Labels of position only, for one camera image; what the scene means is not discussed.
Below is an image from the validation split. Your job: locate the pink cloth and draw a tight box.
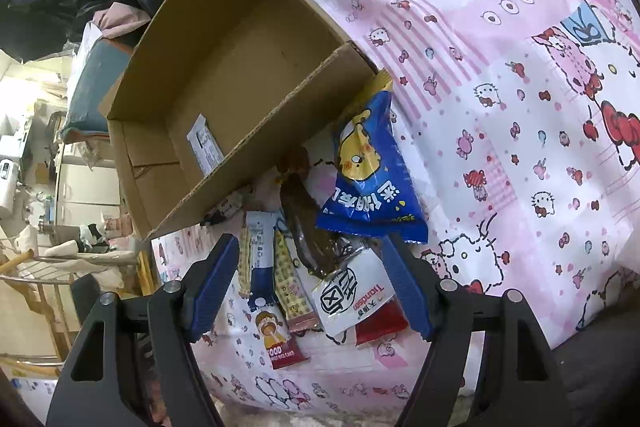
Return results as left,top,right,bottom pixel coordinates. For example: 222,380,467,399
97,1,151,38

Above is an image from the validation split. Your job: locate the wooden rack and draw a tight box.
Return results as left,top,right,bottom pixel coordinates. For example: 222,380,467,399
0,249,151,378

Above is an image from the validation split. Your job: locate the clear bag of chocolate sticks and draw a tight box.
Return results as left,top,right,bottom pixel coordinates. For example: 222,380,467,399
277,147,371,280

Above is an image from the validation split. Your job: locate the white and red snack packet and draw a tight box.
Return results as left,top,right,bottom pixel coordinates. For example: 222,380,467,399
354,299,410,348

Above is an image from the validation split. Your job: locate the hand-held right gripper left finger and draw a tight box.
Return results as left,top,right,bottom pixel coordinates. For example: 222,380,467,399
45,234,241,427

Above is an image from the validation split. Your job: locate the white cabinet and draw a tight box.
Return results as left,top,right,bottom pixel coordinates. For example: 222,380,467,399
52,152,123,228

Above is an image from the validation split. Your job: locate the black plastic bag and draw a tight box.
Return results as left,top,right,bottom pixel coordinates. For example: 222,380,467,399
0,0,166,62

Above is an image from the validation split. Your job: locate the brown cardboard box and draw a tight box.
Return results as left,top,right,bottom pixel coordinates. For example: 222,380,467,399
97,0,378,242

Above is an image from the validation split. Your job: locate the yellow patterned narrow snack packet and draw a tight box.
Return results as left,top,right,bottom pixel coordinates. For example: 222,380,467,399
272,219,321,334

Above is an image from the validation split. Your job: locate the pink cartoon printed bedsheet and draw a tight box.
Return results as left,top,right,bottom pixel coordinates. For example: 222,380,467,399
150,0,640,423

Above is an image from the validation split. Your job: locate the teal cushion with orange edge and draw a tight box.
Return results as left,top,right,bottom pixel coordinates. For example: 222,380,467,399
60,22,138,142

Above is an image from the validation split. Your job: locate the white snack packet black print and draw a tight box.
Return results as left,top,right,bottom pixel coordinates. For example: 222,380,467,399
310,247,396,343

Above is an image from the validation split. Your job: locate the blue yellow cartoon snack bag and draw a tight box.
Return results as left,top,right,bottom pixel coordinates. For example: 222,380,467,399
315,69,430,245

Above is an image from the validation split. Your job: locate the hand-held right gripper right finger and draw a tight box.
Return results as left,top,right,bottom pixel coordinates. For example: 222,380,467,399
381,233,567,427

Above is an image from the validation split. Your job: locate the white blue rice cake packet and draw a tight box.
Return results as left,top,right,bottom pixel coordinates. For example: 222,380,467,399
244,211,310,370

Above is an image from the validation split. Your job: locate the thin yellow snack stick packet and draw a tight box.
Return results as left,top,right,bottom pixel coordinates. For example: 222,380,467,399
237,224,253,299

